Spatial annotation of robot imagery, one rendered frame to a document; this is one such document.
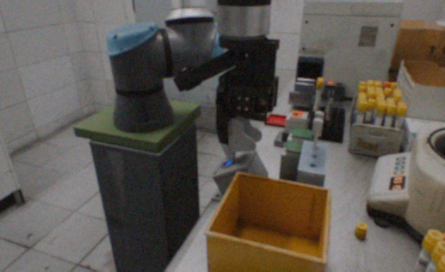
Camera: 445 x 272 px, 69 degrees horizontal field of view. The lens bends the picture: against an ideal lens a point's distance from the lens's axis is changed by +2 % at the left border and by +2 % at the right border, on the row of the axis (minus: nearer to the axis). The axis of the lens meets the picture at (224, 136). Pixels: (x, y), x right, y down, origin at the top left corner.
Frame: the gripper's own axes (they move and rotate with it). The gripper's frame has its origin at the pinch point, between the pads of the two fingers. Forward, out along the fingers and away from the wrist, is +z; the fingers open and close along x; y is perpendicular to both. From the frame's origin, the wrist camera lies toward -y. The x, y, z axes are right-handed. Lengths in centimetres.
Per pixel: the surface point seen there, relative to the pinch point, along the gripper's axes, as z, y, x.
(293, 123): 1.8, 8.0, 21.5
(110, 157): 11.8, -33.2, 7.7
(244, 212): 4.9, 5.6, -8.1
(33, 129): 85, -214, 123
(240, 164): 0.2, 3.1, -2.5
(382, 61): -5, 27, 61
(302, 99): 3.7, 6.9, 44.1
